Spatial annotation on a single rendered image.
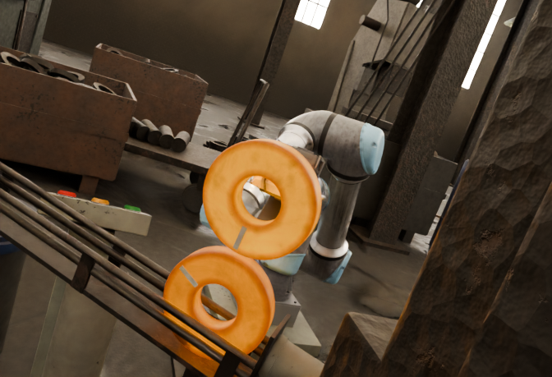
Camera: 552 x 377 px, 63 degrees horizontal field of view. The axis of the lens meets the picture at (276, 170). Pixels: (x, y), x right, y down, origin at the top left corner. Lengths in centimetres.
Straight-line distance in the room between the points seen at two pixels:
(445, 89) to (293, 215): 328
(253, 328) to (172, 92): 379
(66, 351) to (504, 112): 97
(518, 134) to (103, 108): 259
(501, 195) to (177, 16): 1211
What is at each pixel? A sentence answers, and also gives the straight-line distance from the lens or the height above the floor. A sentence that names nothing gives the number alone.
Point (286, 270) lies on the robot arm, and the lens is 84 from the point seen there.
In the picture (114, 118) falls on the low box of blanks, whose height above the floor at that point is 49.
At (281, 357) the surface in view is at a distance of 62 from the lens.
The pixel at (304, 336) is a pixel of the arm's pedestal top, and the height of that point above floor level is 30.
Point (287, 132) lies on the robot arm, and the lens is 109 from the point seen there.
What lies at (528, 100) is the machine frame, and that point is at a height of 105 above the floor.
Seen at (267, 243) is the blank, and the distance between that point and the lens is 57.
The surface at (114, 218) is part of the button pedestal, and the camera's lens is 110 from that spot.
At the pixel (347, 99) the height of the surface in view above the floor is 103.
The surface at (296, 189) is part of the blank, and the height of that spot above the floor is 90.
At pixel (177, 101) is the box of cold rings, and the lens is 433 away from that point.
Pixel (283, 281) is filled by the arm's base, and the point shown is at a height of 44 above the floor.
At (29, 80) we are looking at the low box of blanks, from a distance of 275.
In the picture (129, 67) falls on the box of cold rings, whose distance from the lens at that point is 427.
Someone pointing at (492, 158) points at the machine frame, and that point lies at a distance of 28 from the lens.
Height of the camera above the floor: 102
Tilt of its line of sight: 11 degrees down
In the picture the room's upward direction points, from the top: 19 degrees clockwise
